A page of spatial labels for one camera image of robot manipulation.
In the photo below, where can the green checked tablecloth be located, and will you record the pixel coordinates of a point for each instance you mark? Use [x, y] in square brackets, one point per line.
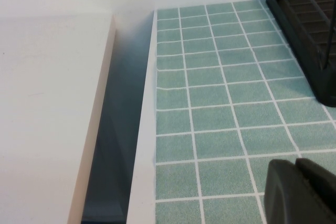
[210, 116]

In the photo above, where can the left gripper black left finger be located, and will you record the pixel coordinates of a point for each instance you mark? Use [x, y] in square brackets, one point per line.
[286, 197]

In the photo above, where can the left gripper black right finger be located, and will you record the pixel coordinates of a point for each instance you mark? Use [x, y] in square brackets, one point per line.
[320, 179]

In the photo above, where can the white side cabinet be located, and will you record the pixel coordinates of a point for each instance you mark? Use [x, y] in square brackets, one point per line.
[39, 103]

